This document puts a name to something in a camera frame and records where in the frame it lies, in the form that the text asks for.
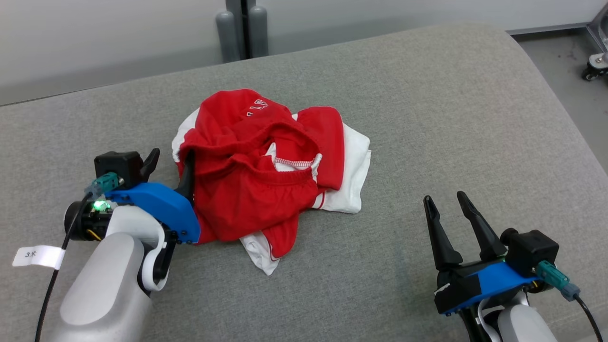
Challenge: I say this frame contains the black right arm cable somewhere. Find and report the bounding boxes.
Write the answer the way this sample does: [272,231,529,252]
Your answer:
[534,260,605,342]

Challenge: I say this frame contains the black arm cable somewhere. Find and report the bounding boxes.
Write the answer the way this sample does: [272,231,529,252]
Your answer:
[34,172,125,342]
[534,260,605,342]

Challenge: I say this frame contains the grey partition frame post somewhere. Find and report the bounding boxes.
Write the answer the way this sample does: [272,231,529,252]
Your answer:
[225,0,263,60]

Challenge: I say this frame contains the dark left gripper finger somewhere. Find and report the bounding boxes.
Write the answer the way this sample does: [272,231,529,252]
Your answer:
[140,148,161,185]
[175,152,196,203]

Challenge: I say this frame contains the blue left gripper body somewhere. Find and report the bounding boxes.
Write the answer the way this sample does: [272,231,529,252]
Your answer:
[104,183,201,245]

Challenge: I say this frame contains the black caster wheel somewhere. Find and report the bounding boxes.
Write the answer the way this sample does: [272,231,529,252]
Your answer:
[582,52,608,82]

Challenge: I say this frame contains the metal cart frame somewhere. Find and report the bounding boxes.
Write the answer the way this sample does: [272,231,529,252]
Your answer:
[586,2,608,54]

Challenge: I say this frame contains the red white elastic shorts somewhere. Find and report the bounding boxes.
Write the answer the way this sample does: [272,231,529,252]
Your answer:
[178,107,345,260]

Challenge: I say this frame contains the white paper cable label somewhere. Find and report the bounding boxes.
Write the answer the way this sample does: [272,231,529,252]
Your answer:
[12,245,66,271]

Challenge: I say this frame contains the grey cylindrical post foot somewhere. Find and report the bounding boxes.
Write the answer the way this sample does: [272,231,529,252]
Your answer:
[248,5,269,59]
[216,10,241,63]

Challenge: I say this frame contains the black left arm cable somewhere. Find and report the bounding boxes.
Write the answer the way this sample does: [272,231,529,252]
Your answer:
[34,172,125,342]

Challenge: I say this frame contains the red white lettered jersey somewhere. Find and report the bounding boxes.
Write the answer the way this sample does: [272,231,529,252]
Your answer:
[171,88,371,276]

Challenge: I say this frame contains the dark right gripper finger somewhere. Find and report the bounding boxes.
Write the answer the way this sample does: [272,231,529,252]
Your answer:
[456,190,508,262]
[423,194,464,272]

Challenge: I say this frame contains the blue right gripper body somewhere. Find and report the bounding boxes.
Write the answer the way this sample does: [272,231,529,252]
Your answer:
[434,259,541,317]

